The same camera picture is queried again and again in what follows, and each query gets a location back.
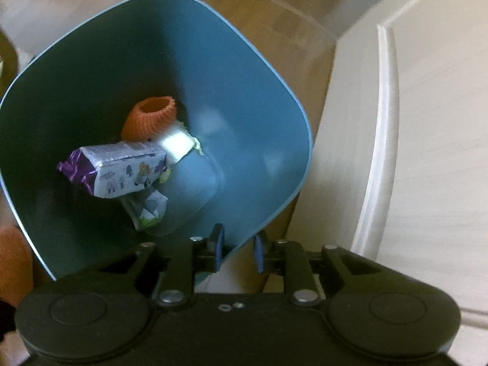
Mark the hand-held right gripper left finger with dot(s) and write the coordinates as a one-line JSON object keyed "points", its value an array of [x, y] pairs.
{"points": [[217, 249]]}

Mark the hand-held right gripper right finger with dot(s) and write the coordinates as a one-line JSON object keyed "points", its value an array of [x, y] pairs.
{"points": [[260, 254]]}

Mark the clear silver wrapper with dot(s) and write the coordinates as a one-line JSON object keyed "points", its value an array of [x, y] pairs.
{"points": [[146, 209]]}

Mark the purple snack wrapper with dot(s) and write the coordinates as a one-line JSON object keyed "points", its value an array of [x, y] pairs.
{"points": [[122, 169]]}

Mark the orange foam fruit net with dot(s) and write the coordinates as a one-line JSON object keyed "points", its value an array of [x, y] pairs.
{"points": [[150, 116]]}

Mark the teal plastic bin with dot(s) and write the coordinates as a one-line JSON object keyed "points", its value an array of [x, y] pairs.
{"points": [[236, 84]]}

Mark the beige wooden door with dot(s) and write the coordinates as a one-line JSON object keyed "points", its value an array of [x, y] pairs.
{"points": [[427, 141]]}

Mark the red plastic bag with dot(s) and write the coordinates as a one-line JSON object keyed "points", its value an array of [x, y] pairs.
{"points": [[13, 263]]}

